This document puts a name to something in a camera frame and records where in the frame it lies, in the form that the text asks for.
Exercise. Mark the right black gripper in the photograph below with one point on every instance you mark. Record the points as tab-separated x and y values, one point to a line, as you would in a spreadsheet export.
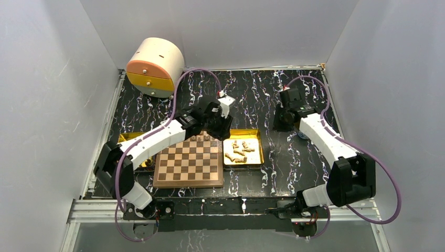
277	126

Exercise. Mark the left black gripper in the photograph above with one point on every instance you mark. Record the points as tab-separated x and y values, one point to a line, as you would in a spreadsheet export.
224	132

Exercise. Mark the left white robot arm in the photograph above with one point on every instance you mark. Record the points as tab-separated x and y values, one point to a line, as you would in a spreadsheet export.
117	162

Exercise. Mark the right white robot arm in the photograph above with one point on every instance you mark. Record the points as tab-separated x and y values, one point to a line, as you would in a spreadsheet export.
352	177

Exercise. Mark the gold tin with light pieces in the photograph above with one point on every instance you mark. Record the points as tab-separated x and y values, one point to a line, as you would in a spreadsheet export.
251	136

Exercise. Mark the pile of light pieces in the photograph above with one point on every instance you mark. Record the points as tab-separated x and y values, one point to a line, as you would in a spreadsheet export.
239	152

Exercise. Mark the gold tin with dark pieces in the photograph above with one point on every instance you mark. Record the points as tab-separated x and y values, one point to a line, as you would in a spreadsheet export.
147	165

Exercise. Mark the small blue white jar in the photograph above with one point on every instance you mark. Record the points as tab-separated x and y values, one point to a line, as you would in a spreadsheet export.
302	135

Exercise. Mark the wooden chessboard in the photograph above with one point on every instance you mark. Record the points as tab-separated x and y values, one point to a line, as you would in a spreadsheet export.
195	164

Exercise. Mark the round cream drawer box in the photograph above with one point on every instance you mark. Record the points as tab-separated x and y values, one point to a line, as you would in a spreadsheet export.
155	67

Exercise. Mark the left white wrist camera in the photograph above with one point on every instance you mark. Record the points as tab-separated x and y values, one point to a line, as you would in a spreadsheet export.
226	103

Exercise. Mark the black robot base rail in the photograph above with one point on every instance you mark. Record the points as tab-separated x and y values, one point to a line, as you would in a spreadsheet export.
278	214

